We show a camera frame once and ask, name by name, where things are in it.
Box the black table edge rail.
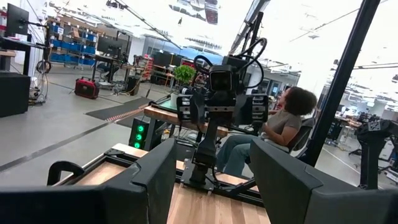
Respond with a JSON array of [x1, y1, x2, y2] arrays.
[[104, 147, 265, 207]]

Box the computer tower green lights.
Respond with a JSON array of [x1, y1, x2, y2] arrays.
[[129, 115, 156, 151]]

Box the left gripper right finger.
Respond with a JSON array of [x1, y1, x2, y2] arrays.
[[248, 138, 398, 224]]

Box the black cabinet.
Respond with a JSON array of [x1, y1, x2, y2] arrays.
[[0, 71, 31, 118]]

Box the black cable coil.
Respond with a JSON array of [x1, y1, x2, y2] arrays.
[[36, 59, 52, 74]]

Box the black monitor on arm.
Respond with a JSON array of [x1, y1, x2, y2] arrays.
[[6, 2, 30, 35]]

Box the black diagonal frame brace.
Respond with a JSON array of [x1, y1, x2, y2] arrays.
[[228, 177, 259, 196]]

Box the red parts rack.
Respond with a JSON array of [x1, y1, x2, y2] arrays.
[[143, 57, 155, 82]]

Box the red black toolbox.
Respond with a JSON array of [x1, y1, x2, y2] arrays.
[[73, 77, 100, 100]]

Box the black waste bin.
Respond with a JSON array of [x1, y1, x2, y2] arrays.
[[126, 75, 141, 96]]

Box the black curved handle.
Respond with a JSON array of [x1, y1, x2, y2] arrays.
[[47, 161, 85, 187]]

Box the black office chair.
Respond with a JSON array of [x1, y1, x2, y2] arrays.
[[287, 117, 317, 158]]

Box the shelf with blue bins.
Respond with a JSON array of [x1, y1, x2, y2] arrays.
[[46, 18, 98, 68]]

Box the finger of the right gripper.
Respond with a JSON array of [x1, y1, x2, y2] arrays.
[[190, 93, 206, 125], [233, 95, 254, 125]]

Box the black desk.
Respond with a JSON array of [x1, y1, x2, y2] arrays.
[[0, 35, 46, 75]]

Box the black computer monitor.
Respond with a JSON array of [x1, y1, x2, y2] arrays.
[[96, 36, 124, 57]]

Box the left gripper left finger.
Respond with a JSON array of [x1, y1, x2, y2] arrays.
[[0, 138, 177, 224]]

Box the black floor mat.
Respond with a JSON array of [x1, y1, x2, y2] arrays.
[[85, 96, 153, 128]]

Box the green potted plant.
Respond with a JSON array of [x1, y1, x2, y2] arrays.
[[173, 64, 197, 85]]

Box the black frame post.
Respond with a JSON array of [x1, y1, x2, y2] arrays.
[[300, 0, 382, 167]]

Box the person seated on chair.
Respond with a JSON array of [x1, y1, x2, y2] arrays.
[[216, 86, 318, 177]]

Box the wooden workbench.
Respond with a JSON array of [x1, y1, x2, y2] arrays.
[[143, 99, 231, 152]]

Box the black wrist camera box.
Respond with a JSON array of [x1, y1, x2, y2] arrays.
[[208, 64, 237, 94]]

